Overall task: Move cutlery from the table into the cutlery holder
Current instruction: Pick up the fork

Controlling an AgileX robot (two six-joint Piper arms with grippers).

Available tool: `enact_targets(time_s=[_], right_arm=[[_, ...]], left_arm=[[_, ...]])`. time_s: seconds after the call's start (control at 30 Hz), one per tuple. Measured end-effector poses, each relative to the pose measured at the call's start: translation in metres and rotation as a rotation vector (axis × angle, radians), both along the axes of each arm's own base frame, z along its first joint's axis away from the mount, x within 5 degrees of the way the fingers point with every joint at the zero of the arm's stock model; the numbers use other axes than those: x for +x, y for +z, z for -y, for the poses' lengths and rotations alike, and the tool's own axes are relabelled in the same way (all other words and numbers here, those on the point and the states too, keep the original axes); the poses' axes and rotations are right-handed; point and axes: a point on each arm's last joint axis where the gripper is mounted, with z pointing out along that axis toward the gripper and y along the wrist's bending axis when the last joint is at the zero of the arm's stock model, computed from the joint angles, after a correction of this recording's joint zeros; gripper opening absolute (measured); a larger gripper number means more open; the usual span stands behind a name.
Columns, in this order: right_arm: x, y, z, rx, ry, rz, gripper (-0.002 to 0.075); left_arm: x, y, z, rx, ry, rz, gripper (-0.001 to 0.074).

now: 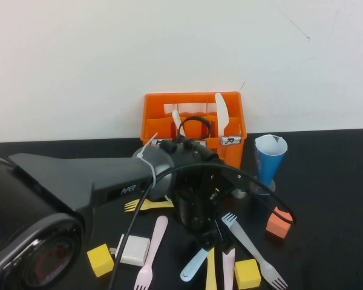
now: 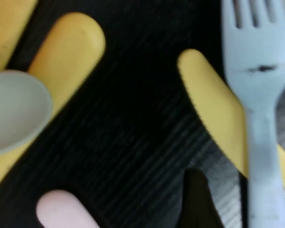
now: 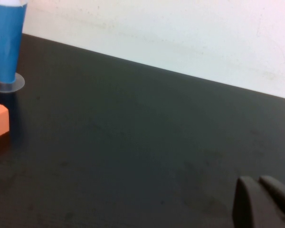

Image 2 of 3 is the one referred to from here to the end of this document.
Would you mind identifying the pale green plastic spoon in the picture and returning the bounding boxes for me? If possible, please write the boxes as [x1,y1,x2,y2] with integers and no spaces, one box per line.
[0,70,54,157]

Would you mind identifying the yellow plastic spoon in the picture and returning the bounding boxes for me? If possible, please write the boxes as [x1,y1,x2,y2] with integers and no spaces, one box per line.
[0,0,40,74]

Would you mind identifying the yellow plastic knife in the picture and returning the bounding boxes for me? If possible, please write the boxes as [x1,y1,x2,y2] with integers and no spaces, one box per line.
[177,48,285,194]

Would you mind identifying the light blue plastic fork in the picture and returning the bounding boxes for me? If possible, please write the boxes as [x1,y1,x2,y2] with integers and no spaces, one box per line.
[222,0,285,228]

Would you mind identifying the yellow plastic fork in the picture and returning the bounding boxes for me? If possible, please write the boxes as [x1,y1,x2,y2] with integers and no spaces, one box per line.
[0,12,107,194]

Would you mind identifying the pink plastic fork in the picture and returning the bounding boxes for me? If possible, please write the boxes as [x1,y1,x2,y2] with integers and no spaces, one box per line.
[36,189,104,228]

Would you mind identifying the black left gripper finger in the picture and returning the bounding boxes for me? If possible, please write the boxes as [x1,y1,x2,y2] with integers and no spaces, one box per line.
[177,168,227,228]

